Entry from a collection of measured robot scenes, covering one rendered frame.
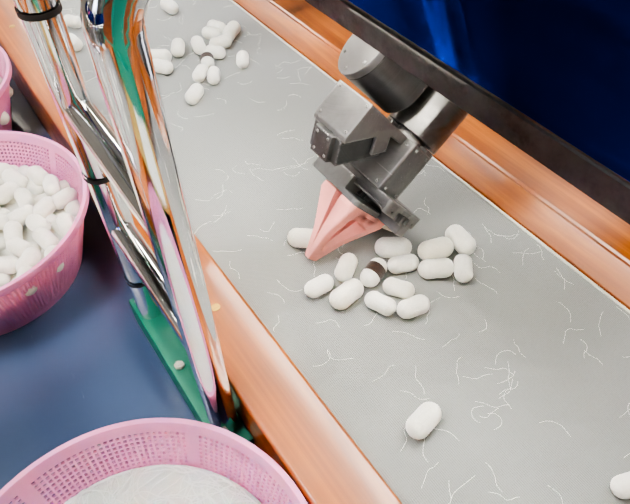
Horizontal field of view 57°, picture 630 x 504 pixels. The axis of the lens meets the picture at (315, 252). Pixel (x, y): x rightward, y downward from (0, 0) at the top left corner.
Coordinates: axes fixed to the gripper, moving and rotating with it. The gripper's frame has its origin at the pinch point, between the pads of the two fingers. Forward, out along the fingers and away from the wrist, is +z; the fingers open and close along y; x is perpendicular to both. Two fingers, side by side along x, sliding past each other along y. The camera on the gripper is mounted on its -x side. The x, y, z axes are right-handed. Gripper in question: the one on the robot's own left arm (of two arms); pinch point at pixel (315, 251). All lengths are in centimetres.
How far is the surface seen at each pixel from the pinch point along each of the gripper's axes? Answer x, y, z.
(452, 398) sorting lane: 2.0, 19.0, 0.4
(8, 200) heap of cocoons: -12.9, -28.3, 19.1
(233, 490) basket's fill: -9.4, 14.4, 15.7
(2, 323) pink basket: -14.3, -14.5, 25.6
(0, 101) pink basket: -11.3, -45.3, 14.4
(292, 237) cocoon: -0.4, -3.0, 0.6
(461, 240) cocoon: 8.2, 7.4, -10.0
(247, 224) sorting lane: -0.4, -8.7, 3.3
